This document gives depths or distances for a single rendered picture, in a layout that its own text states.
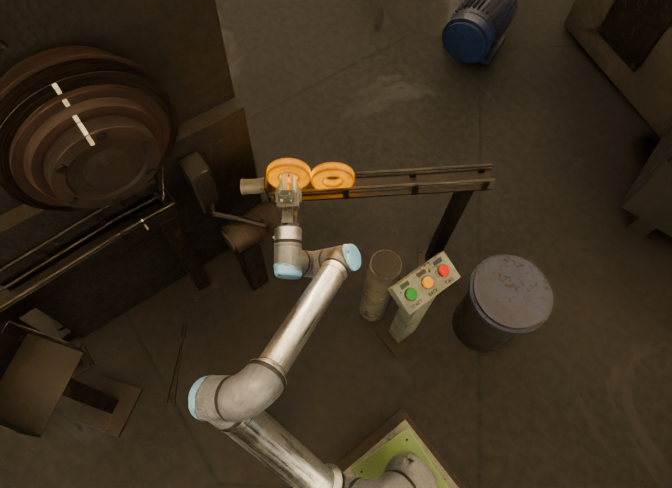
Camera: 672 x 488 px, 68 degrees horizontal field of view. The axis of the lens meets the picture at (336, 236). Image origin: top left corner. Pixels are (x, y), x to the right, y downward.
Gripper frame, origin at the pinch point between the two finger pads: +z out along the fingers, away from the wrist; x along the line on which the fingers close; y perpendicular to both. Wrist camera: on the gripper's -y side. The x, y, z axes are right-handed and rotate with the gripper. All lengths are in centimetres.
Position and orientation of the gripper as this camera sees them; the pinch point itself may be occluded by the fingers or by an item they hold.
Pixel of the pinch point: (288, 171)
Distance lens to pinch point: 175.2
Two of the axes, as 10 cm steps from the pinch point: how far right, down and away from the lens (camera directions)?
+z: -0.1, -9.8, 1.9
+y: 0.4, -1.9, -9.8
